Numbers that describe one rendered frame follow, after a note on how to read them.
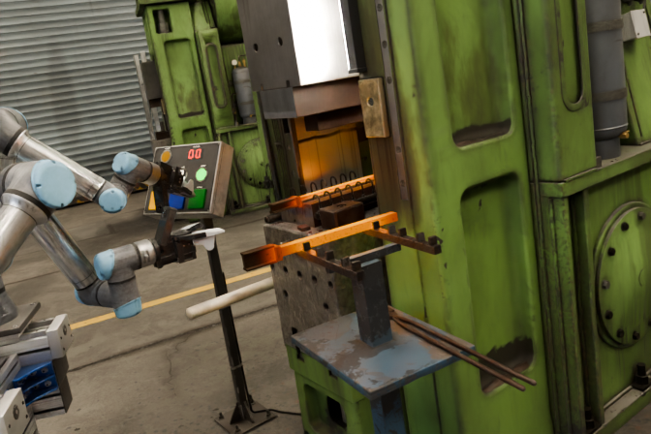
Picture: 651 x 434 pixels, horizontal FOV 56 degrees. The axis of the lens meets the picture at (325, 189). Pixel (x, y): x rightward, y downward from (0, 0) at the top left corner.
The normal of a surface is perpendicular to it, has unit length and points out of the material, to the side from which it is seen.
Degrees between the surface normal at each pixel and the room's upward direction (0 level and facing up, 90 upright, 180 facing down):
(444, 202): 90
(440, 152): 89
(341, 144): 90
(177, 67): 89
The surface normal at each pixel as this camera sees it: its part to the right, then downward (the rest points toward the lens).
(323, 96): 0.58, 0.07
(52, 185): 0.87, -0.13
